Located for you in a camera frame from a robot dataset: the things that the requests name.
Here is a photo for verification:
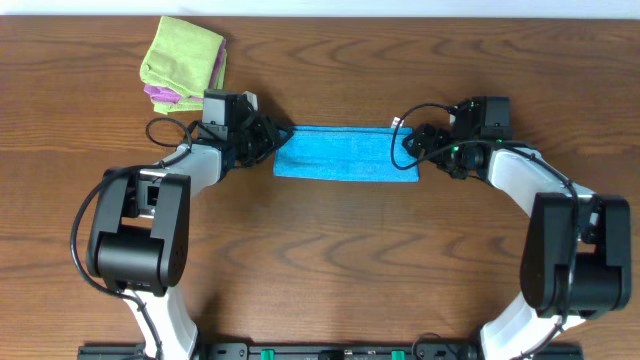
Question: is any blue microfiber cloth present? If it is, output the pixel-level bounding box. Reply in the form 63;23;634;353
273;126;419;183

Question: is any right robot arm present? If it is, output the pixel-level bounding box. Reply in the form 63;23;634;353
391;96;632;359

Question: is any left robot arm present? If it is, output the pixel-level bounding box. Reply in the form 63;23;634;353
70;108;293;359

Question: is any green folded cloth bottom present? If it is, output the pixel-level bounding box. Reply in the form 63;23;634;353
152;49;228;116

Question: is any green folded cloth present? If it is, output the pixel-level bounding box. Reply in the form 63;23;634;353
152;49;228;116
139;16;226;97

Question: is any purple folded cloth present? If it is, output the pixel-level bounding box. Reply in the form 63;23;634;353
144;40;227;104

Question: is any green folded cloth top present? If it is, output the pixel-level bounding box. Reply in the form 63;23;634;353
139;16;226;97

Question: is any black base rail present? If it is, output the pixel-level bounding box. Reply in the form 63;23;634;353
77;342;585;360

